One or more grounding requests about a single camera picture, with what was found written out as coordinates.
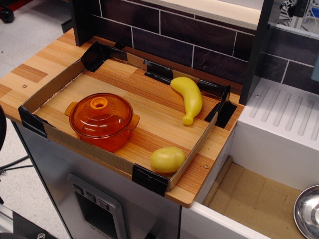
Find orange transparent pot lid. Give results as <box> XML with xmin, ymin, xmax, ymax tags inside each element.
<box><xmin>69</xmin><ymin>93</ymin><xmax>133</xmax><ymax>138</ymax></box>

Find orange transparent plastic pot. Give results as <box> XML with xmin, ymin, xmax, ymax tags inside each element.
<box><xmin>65</xmin><ymin>102</ymin><xmax>140</xmax><ymax>152</ymax></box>

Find yellow toy potato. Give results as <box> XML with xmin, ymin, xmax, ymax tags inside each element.
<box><xmin>150</xmin><ymin>146</ymin><xmax>186</xmax><ymax>173</ymax></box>

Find yellow toy banana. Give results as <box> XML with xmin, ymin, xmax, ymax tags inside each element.
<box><xmin>170</xmin><ymin>77</ymin><xmax>203</xmax><ymax>125</ymax></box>

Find silver toy dishwasher front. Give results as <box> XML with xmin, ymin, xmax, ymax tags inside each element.
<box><xmin>14</xmin><ymin>123</ymin><xmax>181</xmax><ymax>239</ymax></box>

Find white toy sink unit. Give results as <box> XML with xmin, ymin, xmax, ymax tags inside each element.
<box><xmin>180</xmin><ymin>79</ymin><xmax>319</xmax><ymax>239</ymax></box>

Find stainless steel bowl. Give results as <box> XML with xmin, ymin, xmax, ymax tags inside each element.
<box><xmin>293</xmin><ymin>185</ymin><xmax>319</xmax><ymax>239</ymax></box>

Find black caster wheel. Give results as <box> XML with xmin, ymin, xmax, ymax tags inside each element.
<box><xmin>0</xmin><ymin>6</ymin><xmax>14</xmax><ymax>23</ymax></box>

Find black floor cables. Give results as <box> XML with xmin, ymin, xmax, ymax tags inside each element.
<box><xmin>0</xmin><ymin>155</ymin><xmax>34</xmax><ymax>175</ymax></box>

